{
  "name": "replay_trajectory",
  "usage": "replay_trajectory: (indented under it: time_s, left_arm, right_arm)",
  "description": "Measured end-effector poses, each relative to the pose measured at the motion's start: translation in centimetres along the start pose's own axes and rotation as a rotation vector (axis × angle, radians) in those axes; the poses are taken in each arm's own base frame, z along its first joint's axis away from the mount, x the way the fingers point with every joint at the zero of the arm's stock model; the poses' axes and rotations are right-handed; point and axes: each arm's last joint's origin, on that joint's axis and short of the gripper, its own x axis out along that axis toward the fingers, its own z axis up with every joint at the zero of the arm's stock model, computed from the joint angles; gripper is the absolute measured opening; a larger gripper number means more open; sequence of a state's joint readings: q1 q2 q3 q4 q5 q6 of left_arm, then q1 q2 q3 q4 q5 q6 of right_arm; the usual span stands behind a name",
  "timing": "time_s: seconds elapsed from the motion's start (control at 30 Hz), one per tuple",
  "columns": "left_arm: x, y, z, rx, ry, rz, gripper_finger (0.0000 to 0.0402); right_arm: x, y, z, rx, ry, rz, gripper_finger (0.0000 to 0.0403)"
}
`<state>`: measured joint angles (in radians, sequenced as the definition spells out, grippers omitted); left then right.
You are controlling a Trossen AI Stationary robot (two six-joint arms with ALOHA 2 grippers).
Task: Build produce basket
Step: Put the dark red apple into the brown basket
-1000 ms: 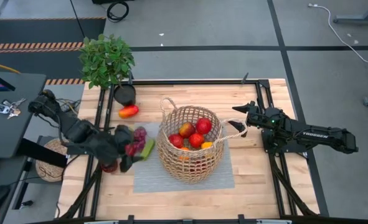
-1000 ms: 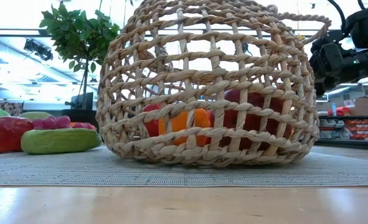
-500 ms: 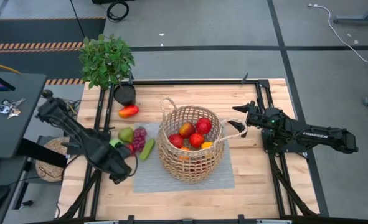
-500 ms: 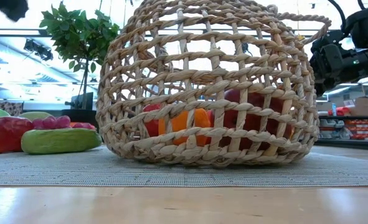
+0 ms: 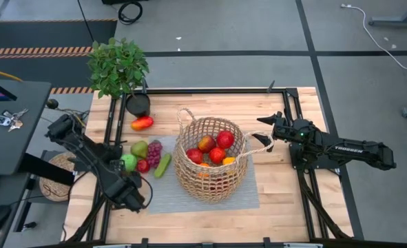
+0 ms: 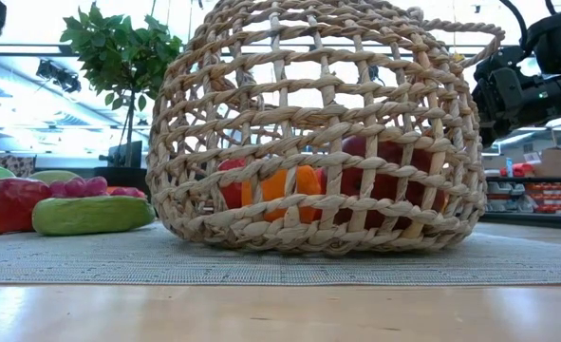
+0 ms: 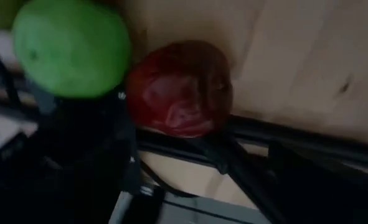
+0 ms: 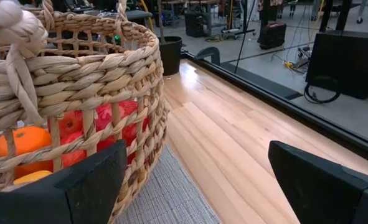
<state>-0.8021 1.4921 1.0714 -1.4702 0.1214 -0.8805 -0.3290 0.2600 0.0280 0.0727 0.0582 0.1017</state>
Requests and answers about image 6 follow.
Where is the green cucumber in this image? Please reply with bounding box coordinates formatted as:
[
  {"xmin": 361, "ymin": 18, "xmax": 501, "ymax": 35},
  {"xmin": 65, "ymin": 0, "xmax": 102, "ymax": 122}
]
[{"xmin": 31, "ymin": 195, "xmax": 157, "ymax": 238}]

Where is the red bell pepper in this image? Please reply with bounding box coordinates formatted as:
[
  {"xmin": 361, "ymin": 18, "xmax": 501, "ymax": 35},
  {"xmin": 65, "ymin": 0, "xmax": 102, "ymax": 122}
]
[{"xmin": 217, "ymin": 159, "xmax": 246, "ymax": 211}]

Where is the red and orange mango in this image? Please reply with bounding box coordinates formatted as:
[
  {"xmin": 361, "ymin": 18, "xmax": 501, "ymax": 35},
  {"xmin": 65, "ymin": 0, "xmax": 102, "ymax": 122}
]
[{"xmin": 104, "ymin": 185, "xmax": 147, "ymax": 200}]

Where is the black equipment box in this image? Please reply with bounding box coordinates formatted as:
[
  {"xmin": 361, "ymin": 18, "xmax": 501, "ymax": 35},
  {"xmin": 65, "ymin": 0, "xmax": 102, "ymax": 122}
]
[{"xmin": 98, "ymin": 140, "xmax": 143, "ymax": 168}]

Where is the shelf rack with orange bins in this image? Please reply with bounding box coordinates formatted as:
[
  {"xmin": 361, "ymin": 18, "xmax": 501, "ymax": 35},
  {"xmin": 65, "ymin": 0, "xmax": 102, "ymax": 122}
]
[{"xmin": 481, "ymin": 176, "xmax": 561, "ymax": 216}]

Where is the purple grape bunch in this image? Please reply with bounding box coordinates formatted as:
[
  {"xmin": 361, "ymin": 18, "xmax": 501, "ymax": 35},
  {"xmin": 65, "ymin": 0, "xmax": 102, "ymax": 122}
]
[{"xmin": 47, "ymin": 176, "xmax": 109, "ymax": 200}]

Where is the patterned box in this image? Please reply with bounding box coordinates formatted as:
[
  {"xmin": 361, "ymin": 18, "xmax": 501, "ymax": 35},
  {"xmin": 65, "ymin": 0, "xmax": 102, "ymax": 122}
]
[{"xmin": 0, "ymin": 154, "xmax": 37, "ymax": 178}]

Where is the green potted plant, black pot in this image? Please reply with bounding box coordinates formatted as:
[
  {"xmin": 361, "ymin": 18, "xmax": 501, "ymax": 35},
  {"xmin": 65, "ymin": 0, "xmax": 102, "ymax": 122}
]
[{"xmin": 59, "ymin": 2, "xmax": 185, "ymax": 191}]

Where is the red pomegranate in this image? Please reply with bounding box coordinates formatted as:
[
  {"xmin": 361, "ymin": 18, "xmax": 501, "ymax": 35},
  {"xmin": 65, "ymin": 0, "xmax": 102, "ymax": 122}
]
[{"xmin": 327, "ymin": 135, "xmax": 450, "ymax": 232}]

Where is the grey woven placemat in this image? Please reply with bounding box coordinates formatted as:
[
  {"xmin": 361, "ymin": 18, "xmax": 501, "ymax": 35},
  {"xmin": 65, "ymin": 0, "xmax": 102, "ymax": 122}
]
[{"xmin": 0, "ymin": 218, "xmax": 561, "ymax": 286}]

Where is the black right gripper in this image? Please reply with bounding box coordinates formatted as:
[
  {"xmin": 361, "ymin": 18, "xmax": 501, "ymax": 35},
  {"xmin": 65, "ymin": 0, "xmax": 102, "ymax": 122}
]
[{"xmin": 473, "ymin": 45, "xmax": 554, "ymax": 148}]

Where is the black ceiling-mounted device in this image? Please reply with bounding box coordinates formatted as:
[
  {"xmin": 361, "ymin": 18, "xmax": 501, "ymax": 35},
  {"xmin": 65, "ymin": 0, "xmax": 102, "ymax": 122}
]
[{"xmin": 35, "ymin": 59, "xmax": 83, "ymax": 95}]

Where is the black overhead frame beam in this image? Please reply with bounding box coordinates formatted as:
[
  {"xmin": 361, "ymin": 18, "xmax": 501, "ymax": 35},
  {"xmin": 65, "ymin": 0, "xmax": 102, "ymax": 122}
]
[{"xmin": 0, "ymin": 43, "xmax": 499, "ymax": 58}]

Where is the green pear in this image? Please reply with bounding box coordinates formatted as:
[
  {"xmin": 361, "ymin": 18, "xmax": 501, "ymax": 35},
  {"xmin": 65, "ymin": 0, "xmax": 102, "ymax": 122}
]
[{"xmin": 27, "ymin": 169, "xmax": 81, "ymax": 185}]

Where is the woven straw basket with handles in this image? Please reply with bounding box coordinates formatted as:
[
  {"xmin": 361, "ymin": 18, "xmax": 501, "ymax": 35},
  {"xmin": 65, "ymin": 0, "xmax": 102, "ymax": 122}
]
[{"xmin": 145, "ymin": 0, "xmax": 507, "ymax": 257}]

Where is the red tomato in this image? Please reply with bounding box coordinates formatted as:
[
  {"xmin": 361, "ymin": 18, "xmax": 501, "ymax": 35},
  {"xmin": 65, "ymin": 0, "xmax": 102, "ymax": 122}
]
[{"xmin": 313, "ymin": 166, "xmax": 329, "ymax": 191}]

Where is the small red apple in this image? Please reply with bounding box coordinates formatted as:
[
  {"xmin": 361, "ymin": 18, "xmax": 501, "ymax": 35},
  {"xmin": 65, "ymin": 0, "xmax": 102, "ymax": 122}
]
[{"xmin": 0, "ymin": 177, "xmax": 52, "ymax": 235}]

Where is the red background item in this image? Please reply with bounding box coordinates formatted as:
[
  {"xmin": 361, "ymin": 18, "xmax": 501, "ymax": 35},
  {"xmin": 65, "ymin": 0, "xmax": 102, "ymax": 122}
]
[{"xmin": 511, "ymin": 162, "xmax": 536, "ymax": 178}]

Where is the orange bell pepper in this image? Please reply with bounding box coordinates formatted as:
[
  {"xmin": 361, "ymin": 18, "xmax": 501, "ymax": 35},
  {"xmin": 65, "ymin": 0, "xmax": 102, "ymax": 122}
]
[{"xmin": 240, "ymin": 163, "xmax": 323, "ymax": 224}]

